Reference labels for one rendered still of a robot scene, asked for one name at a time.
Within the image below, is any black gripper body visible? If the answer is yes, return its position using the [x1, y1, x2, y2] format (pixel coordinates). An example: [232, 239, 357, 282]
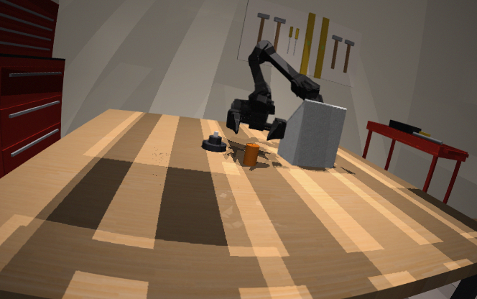
[226, 109, 287, 139]

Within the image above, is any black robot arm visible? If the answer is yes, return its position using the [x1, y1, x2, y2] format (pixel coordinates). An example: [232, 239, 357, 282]
[231, 40, 323, 116]

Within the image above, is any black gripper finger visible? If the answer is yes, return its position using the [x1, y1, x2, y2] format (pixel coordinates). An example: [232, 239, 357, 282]
[267, 121, 282, 141]
[229, 113, 241, 134]

